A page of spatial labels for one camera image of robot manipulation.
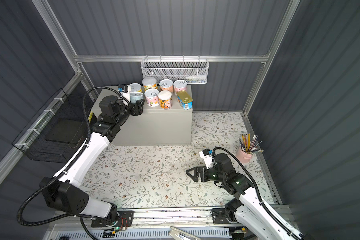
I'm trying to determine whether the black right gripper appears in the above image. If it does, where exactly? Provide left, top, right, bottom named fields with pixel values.
left=186, top=164, right=225, bottom=183

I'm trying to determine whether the teal can pull tab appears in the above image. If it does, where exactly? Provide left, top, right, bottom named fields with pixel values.
left=130, top=92, right=144, bottom=104

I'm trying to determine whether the yellow can pull tab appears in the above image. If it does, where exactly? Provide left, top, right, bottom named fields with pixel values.
left=129, top=83, right=143, bottom=93

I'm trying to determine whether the green orange can plastic lid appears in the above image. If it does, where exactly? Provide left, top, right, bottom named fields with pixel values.
left=142, top=77, right=158, bottom=91

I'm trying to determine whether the orange can pull tab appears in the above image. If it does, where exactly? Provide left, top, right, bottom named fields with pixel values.
left=159, top=79, right=174, bottom=93

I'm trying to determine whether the gold rectangular tin can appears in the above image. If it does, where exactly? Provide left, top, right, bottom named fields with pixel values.
left=177, top=91, right=193, bottom=110

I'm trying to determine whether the pink white can pull tab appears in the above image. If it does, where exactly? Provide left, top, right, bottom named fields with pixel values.
left=173, top=80, right=188, bottom=95

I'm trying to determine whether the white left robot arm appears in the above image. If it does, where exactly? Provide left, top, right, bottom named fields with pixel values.
left=16, top=85, right=144, bottom=227

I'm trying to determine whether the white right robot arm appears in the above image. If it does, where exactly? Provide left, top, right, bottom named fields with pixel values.
left=186, top=147, right=305, bottom=240

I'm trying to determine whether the grey metal cabinet box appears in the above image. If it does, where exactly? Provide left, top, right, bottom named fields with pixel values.
left=91, top=86, right=193, bottom=146

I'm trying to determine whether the pink pencil cup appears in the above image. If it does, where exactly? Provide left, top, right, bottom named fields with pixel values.
left=235, top=147, right=254, bottom=164

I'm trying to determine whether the pencils bundle in cup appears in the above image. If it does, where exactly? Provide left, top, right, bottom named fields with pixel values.
left=239, top=134, right=264, bottom=154

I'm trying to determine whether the black pad in basket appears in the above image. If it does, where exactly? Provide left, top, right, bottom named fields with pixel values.
left=45, top=119, right=84, bottom=145

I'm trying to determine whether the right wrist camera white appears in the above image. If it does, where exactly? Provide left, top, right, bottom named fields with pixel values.
left=199, top=149, right=214, bottom=169

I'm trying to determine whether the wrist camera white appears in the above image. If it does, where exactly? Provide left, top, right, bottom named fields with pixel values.
left=118, top=84, right=131, bottom=104
left=199, top=149, right=214, bottom=169

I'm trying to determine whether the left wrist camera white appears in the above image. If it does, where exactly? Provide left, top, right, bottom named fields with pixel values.
left=118, top=84, right=131, bottom=104

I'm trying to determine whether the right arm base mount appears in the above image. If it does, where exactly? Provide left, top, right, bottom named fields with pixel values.
left=210, top=199, right=249, bottom=227

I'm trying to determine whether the white wire mesh basket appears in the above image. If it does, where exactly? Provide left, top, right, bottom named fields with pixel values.
left=141, top=59, right=210, bottom=85

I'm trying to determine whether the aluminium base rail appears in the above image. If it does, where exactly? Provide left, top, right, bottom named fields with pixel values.
left=47, top=205, right=292, bottom=232

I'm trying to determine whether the black wire mesh basket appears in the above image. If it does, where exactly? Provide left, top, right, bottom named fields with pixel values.
left=12, top=89, right=95, bottom=164

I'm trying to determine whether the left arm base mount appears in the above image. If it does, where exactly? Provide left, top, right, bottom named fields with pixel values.
left=91, top=211, right=135, bottom=229

